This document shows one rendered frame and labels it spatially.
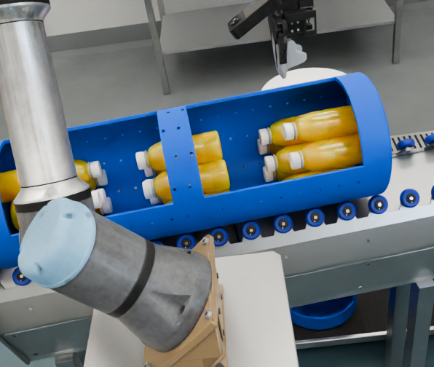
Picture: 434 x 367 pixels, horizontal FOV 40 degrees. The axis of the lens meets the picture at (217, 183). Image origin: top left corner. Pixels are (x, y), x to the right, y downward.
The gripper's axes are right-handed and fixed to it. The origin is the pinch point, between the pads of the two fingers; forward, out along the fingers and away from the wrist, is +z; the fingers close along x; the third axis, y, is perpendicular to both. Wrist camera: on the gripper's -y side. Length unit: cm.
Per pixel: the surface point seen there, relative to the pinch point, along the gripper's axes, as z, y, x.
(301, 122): 12.3, 3.6, -1.5
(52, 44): 123, -109, 334
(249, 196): 19.5, -11.3, -14.2
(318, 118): 11.8, 7.4, -1.8
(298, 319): 110, 5, 22
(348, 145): 16.7, 12.4, -7.3
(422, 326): 83, 33, -10
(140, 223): 20.9, -34.7, -14.1
